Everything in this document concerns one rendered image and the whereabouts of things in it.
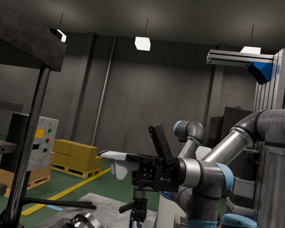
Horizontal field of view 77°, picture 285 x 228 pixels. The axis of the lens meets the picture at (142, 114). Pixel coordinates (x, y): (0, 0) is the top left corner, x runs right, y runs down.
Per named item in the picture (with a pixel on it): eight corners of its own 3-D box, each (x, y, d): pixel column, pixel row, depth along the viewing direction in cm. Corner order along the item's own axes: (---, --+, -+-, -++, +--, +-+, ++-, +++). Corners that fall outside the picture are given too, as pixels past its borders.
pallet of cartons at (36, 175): (-32, 187, 304) (-22, 149, 310) (24, 173, 416) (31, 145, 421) (4, 199, 288) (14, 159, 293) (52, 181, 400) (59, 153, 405)
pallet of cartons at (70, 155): (87, 179, 460) (94, 149, 466) (44, 167, 484) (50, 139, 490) (101, 172, 551) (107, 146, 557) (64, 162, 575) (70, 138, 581)
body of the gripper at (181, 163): (135, 190, 40) (183, 194, 43) (141, 151, 42) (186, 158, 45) (128, 183, 47) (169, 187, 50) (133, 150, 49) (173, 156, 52)
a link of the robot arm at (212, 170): (233, 199, 47) (238, 167, 48) (197, 196, 45) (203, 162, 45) (214, 188, 55) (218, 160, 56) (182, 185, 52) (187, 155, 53)
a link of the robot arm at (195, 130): (216, 130, 110) (176, 203, 95) (202, 128, 120) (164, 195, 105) (206, 118, 105) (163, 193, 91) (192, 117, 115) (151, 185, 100)
